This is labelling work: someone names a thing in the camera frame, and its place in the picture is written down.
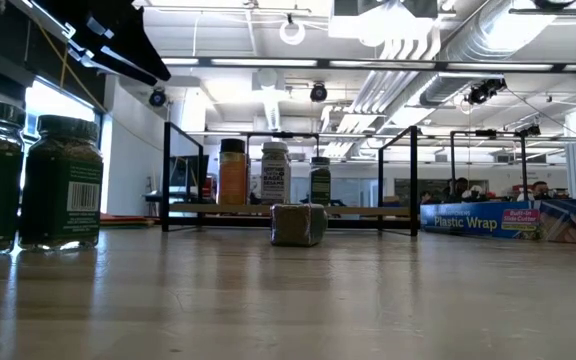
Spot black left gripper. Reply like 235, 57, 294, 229
35, 0, 172, 87

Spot orange spice jar SPICES 3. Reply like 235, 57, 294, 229
217, 138, 248, 205

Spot white lid seasoning jar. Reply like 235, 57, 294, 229
260, 141, 292, 205

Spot small brown spice jar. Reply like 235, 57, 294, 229
269, 202, 329, 248

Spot wooden shelf riser black legs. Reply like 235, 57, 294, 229
161, 121, 419, 237

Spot long ceiling light strip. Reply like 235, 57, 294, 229
160, 55, 576, 72

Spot red folder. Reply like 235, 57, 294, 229
100, 213, 155, 224

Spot green folder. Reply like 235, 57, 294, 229
100, 219, 155, 228

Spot person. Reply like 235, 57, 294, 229
447, 177, 472, 204
462, 184, 489, 204
527, 180, 554, 202

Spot black ceiling projector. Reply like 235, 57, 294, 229
465, 78, 508, 106

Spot blue plastic wrap box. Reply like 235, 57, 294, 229
419, 198, 576, 246

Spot yellow cable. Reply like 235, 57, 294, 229
37, 22, 107, 111

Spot white hanging cable ring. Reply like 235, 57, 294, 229
278, 13, 307, 47

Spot silver ventilation duct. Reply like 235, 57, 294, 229
420, 73, 507, 107

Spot large round silver duct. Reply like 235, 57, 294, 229
437, 0, 539, 64

